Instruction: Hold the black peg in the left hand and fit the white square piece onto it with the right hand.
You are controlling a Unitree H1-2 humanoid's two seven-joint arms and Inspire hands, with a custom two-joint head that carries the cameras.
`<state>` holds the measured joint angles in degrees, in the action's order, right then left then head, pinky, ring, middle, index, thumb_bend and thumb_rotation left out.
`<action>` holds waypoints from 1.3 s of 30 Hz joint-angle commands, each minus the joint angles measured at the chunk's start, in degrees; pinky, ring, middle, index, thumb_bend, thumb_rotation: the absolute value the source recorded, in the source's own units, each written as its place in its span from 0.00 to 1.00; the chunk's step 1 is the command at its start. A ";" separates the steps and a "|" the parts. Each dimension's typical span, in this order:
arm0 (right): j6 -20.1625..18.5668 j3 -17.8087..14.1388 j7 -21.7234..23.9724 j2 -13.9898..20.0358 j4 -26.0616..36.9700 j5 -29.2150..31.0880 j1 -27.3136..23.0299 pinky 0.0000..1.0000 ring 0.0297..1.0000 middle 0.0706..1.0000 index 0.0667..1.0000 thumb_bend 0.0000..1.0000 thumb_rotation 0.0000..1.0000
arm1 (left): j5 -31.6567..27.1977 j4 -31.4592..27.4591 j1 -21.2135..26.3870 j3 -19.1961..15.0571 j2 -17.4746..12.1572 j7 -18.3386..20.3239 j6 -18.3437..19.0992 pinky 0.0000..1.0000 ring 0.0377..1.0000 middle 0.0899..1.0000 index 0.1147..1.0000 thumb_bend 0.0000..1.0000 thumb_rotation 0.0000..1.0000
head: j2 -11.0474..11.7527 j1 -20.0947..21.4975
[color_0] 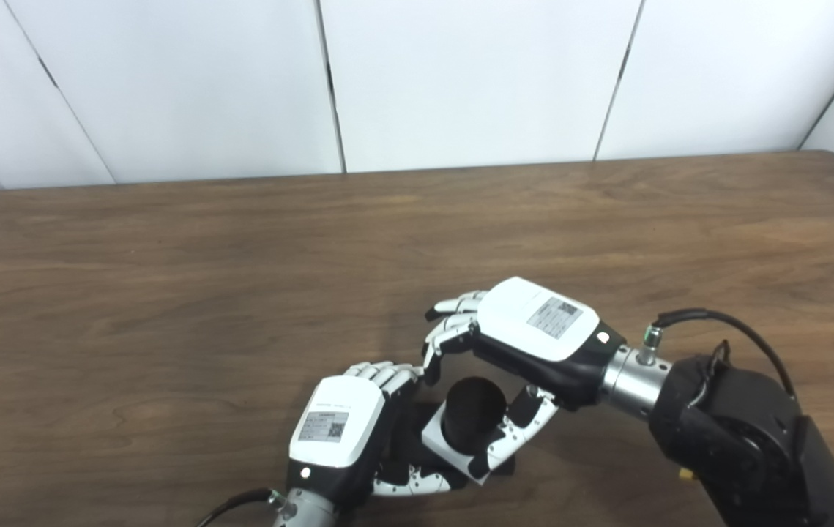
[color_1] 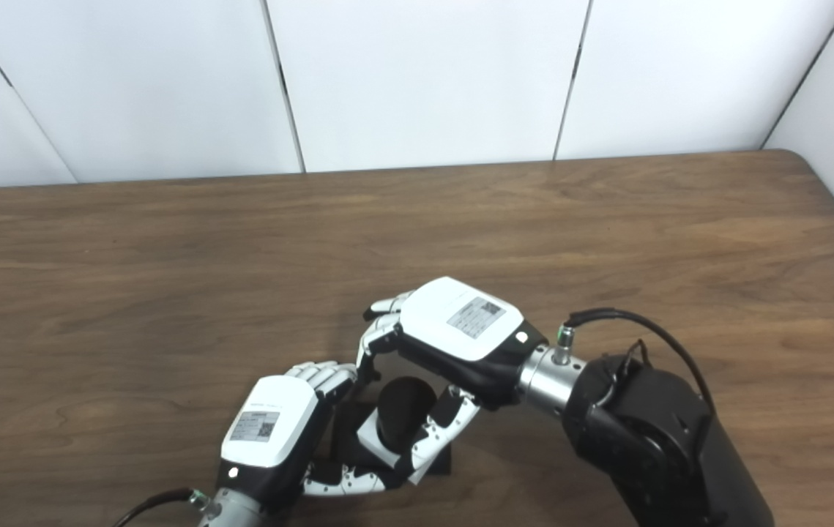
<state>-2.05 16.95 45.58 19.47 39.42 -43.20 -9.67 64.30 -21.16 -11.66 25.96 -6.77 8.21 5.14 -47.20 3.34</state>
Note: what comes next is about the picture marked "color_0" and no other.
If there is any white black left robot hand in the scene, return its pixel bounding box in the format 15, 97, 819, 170
288, 361, 455, 513

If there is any thick black right wrist cable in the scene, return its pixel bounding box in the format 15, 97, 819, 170
651, 308, 798, 400

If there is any thick black wrist cable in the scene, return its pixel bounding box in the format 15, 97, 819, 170
196, 488, 275, 527
651, 308, 798, 400

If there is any thick black left wrist cable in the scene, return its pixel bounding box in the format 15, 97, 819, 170
196, 488, 275, 527

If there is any black peg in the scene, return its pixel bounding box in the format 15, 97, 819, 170
393, 377, 521, 485

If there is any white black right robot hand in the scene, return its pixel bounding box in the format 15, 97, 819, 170
422, 277, 626, 484

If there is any white square piece with hole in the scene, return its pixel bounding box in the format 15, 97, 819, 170
422, 405, 507, 482

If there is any thin wire on right arm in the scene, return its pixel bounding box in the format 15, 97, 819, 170
688, 340, 734, 408

